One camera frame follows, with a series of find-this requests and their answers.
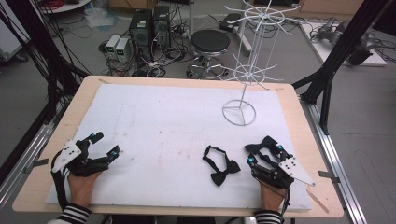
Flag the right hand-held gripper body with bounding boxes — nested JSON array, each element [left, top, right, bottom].
[[251, 153, 317, 190]]

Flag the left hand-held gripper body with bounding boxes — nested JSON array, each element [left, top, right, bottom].
[[50, 139, 110, 178]]

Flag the black bow tie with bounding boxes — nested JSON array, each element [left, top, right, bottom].
[[202, 145, 242, 188]]

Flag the white wire display rack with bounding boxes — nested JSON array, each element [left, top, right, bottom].
[[214, 0, 309, 127]]

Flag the person's right hand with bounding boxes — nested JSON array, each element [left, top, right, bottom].
[[260, 181, 289, 213]]

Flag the person's left hand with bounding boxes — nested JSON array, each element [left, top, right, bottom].
[[66, 170, 104, 208]]

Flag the grey metal clamp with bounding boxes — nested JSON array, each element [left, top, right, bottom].
[[318, 170, 341, 185], [22, 158, 50, 175]]

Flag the thin wooden stick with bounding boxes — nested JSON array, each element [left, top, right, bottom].
[[305, 187, 330, 215]]

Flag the white foam mat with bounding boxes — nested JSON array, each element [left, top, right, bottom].
[[45, 83, 313, 211]]

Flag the grey power supply box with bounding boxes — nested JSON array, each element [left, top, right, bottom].
[[105, 34, 121, 54], [114, 36, 133, 63]]

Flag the white metal stand leg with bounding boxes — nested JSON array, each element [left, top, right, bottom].
[[233, 18, 254, 58]]

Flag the black computer tower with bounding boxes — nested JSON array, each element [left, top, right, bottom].
[[128, 8, 154, 63], [151, 5, 172, 50]]

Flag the clear plastic bag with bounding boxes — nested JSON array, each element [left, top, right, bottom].
[[84, 7, 120, 30]]

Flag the black round stool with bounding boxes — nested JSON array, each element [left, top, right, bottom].
[[186, 29, 232, 80]]

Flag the grey and black device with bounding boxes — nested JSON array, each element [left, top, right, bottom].
[[310, 17, 376, 66]]

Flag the black flat box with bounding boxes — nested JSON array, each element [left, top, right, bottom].
[[218, 12, 243, 33]]

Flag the grey equipment case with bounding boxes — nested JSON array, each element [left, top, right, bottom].
[[0, 0, 32, 63]]

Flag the round white table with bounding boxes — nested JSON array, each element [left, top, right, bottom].
[[39, 0, 92, 15]]

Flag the wooden cabinet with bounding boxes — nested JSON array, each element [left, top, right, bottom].
[[300, 0, 365, 15], [107, 0, 158, 10]]

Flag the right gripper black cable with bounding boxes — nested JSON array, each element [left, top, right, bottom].
[[280, 186, 292, 218]]

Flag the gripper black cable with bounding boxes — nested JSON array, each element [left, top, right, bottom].
[[50, 151, 70, 211], [280, 186, 292, 218]]

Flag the aluminium rail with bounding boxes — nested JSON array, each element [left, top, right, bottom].
[[299, 95, 369, 224], [0, 119, 64, 206]]

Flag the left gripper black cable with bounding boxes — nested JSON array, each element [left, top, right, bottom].
[[50, 151, 70, 211]]

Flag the black frame post with cables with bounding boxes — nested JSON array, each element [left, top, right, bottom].
[[4, 0, 92, 125]]

